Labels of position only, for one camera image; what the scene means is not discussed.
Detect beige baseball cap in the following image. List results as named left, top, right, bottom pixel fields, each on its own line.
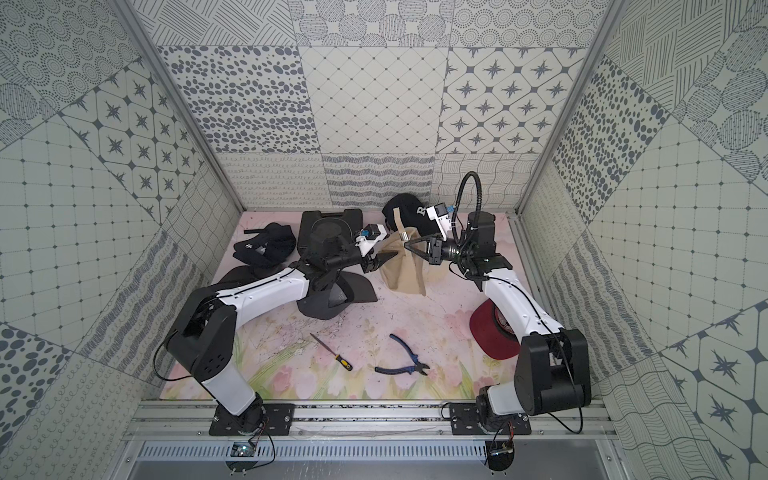
left=379, top=209, right=448, bottom=296

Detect navy baseball cap metal buckle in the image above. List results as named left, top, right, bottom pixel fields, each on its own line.
left=233, top=222, right=297, bottom=269

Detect dark red baseball cap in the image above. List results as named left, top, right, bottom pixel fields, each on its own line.
left=469, top=299, right=520, bottom=360

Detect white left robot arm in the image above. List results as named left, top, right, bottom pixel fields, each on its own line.
left=161, top=217, right=394, bottom=433

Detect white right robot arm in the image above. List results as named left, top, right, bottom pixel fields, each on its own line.
left=405, top=203, right=592, bottom=424

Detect black plastic tool case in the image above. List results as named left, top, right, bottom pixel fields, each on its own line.
left=296, top=208, right=363, bottom=254

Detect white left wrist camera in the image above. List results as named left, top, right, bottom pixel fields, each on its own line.
left=355, top=224, right=388, bottom=257

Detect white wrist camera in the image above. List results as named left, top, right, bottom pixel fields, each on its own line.
left=355, top=224, right=388, bottom=257
left=427, top=203, right=452, bottom=241

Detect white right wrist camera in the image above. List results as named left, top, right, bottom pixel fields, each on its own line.
left=427, top=203, right=452, bottom=241

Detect yellow handled screwdriver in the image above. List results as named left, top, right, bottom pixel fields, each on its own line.
left=311, top=334, right=353, bottom=372

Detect blue handled pliers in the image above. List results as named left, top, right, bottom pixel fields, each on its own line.
left=374, top=333, right=431, bottom=377

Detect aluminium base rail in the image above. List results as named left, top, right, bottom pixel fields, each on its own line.
left=124, top=400, right=618, bottom=464

